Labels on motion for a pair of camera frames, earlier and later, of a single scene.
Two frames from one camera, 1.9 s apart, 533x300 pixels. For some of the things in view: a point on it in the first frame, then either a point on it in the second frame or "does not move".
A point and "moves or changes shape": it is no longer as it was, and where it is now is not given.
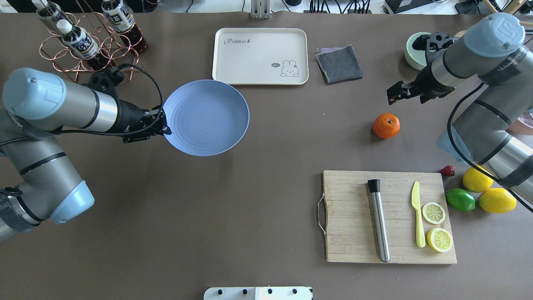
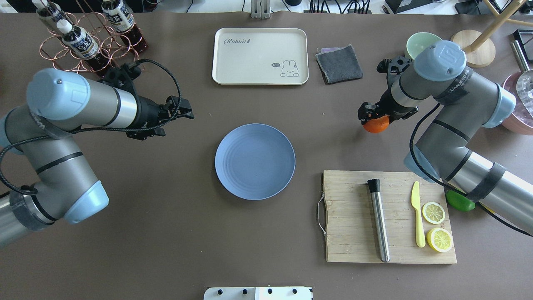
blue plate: [205, 117] -> [255, 161]
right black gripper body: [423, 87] -> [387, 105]
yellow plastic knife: [421, 241] does not move
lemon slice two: [439, 239] does not move
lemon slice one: [433, 213] does not move
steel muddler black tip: [374, 187] does not move
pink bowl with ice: [523, 124] does not move
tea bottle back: [49, 11] does not move
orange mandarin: [386, 126] moves or changes shape
